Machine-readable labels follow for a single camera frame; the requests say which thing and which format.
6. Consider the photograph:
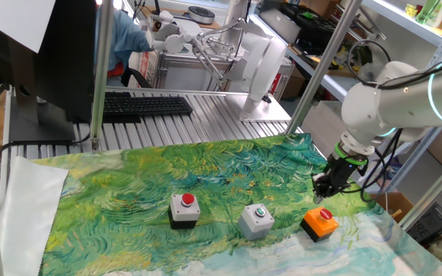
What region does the grey box green button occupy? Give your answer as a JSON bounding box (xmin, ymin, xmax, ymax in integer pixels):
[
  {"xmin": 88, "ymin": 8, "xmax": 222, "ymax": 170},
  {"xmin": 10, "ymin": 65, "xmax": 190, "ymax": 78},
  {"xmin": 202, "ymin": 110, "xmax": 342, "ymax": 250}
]
[{"xmin": 237, "ymin": 203, "xmax": 275, "ymax": 242}]

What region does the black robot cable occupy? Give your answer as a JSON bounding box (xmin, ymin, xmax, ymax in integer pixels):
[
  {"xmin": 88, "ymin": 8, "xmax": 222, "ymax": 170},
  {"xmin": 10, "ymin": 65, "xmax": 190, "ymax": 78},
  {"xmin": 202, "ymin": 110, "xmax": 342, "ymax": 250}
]
[{"xmin": 339, "ymin": 38, "xmax": 442, "ymax": 203}]

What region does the black monitor cable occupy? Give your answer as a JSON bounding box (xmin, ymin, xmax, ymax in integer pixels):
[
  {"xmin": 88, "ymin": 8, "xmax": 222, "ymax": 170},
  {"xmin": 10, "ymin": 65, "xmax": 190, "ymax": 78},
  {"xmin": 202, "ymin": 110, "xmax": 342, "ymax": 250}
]
[{"xmin": 0, "ymin": 132, "xmax": 91, "ymax": 204}]

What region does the black tool case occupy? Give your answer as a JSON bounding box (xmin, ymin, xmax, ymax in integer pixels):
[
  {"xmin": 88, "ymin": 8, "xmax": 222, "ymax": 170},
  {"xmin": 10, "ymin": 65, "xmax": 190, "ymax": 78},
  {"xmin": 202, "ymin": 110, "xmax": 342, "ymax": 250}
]
[{"xmin": 280, "ymin": 2, "xmax": 339, "ymax": 54}]

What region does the round black speaker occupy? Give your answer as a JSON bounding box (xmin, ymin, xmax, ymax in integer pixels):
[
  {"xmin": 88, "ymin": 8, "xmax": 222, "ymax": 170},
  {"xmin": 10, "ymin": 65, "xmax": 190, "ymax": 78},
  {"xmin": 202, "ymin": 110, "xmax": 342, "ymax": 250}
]
[{"xmin": 187, "ymin": 5, "xmax": 216, "ymax": 25}]

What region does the white black box red button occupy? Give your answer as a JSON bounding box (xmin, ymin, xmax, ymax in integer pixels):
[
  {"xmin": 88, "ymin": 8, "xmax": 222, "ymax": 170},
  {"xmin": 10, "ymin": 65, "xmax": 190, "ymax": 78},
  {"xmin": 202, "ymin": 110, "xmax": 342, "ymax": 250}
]
[{"xmin": 167, "ymin": 192, "xmax": 202, "ymax": 230}]

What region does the black keyboard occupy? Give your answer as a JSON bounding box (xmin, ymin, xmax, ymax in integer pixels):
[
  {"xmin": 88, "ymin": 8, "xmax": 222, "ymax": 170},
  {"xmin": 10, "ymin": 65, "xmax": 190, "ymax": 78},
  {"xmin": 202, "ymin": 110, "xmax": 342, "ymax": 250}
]
[{"xmin": 103, "ymin": 91, "xmax": 193, "ymax": 124}]

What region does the black computer monitor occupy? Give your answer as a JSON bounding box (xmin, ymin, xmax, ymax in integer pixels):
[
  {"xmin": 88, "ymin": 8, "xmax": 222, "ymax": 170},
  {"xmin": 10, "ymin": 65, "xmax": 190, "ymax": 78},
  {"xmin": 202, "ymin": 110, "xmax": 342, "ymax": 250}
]
[{"xmin": 0, "ymin": 0, "xmax": 97, "ymax": 143}]

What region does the white metal shelf rack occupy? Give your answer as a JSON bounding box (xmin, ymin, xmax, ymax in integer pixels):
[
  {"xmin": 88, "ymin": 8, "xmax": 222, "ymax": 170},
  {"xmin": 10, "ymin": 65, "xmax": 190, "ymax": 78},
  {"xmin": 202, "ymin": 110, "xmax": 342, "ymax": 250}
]
[{"xmin": 353, "ymin": 0, "xmax": 442, "ymax": 192}]

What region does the white paper sheet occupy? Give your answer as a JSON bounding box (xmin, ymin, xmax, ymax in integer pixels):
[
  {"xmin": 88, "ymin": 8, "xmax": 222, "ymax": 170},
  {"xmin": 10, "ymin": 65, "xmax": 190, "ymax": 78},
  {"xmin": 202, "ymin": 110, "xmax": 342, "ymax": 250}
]
[{"xmin": 0, "ymin": 0, "xmax": 57, "ymax": 54}]

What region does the green transparent bottle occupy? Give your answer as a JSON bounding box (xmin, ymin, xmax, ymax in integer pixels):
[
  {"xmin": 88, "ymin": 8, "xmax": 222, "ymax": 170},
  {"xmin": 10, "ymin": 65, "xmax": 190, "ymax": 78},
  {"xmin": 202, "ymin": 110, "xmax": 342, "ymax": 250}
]
[{"xmin": 415, "ymin": 0, "xmax": 439, "ymax": 23}]

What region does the brown cardboard box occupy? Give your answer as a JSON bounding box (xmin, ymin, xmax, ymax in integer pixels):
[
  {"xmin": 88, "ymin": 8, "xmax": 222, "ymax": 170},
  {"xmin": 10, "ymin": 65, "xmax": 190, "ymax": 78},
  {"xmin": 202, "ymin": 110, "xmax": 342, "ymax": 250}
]
[{"xmin": 370, "ymin": 191, "xmax": 414, "ymax": 223}]

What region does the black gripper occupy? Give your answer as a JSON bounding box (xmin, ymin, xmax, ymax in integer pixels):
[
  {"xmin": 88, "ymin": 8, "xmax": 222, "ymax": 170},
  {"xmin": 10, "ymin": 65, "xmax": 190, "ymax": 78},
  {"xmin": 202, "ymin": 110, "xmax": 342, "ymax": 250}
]
[{"xmin": 311, "ymin": 156, "xmax": 368, "ymax": 205}]

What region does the silver aluminium case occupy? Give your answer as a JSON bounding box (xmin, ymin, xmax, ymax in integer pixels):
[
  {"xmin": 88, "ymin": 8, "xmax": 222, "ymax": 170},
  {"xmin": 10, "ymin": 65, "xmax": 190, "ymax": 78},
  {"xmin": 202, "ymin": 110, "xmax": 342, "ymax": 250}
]
[{"xmin": 154, "ymin": 51, "xmax": 295, "ymax": 101}]

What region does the grey laptop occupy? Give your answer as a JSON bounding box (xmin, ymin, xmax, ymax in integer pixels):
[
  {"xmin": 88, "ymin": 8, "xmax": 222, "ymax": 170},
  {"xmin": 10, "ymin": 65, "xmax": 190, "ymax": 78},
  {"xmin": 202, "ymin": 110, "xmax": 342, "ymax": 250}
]
[{"xmin": 259, "ymin": 8, "xmax": 302, "ymax": 44}]

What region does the wooden background desk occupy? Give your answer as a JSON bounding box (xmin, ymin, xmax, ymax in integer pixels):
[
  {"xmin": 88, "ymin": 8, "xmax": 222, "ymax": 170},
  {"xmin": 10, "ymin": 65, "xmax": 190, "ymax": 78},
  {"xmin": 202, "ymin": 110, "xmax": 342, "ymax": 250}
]
[{"xmin": 138, "ymin": 4, "xmax": 224, "ymax": 31}]

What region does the orange box red button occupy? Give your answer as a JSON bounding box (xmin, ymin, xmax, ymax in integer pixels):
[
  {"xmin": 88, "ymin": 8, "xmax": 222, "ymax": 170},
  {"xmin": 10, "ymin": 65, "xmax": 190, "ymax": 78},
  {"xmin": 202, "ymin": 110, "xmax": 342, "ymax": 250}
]
[{"xmin": 299, "ymin": 207, "xmax": 339, "ymax": 243}]

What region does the white haptic teleoperation device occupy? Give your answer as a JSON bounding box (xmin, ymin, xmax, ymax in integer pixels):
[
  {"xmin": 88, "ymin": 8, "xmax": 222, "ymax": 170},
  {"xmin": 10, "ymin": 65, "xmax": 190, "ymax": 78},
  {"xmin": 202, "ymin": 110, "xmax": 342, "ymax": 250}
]
[{"xmin": 140, "ymin": 10, "xmax": 292, "ymax": 123}]

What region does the person in blue shirt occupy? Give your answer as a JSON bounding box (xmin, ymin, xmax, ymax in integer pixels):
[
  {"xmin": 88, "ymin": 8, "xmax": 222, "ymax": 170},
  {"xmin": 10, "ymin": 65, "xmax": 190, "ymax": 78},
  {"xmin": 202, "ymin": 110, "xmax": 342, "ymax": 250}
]
[{"xmin": 94, "ymin": 0, "xmax": 155, "ymax": 87}]

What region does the green blue painting cloth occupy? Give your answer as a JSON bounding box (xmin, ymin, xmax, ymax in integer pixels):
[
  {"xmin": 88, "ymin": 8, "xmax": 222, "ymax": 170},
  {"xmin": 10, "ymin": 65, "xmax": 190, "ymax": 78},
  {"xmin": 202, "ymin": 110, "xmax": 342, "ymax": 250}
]
[{"xmin": 32, "ymin": 132, "xmax": 442, "ymax": 276}]

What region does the cream coloured bottle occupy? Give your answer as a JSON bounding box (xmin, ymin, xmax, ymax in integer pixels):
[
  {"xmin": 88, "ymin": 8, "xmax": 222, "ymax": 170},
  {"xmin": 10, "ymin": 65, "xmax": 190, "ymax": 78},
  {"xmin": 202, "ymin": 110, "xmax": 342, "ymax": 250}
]
[{"xmin": 430, "ymin": 0, "xmax": 442, "ymax": 28}]

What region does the black plastic crate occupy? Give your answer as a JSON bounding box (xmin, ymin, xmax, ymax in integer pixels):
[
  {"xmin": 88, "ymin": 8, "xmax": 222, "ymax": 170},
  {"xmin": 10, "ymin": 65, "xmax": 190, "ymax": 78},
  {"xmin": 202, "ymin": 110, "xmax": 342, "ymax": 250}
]
[{"xmin": 407, "ymin": 202, "xmax": 442, "ymax": 245}]

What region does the white satin cloth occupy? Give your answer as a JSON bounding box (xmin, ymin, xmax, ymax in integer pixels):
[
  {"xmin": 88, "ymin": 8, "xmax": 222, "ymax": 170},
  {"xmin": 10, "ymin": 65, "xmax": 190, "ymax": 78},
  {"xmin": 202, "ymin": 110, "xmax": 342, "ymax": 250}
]
[{"xmin": 0, "ymin": 156, "xmax": 70, "ymax": 276}]

